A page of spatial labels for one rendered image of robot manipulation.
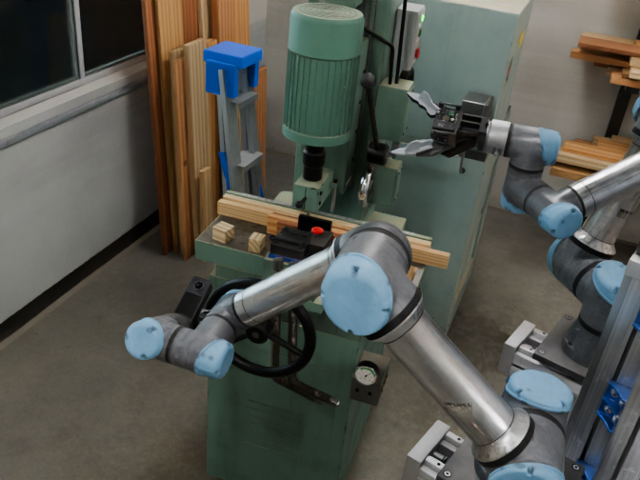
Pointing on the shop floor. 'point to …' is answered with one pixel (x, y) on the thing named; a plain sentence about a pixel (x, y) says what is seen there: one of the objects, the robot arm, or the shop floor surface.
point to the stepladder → (214, 70)
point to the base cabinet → (287, 414)
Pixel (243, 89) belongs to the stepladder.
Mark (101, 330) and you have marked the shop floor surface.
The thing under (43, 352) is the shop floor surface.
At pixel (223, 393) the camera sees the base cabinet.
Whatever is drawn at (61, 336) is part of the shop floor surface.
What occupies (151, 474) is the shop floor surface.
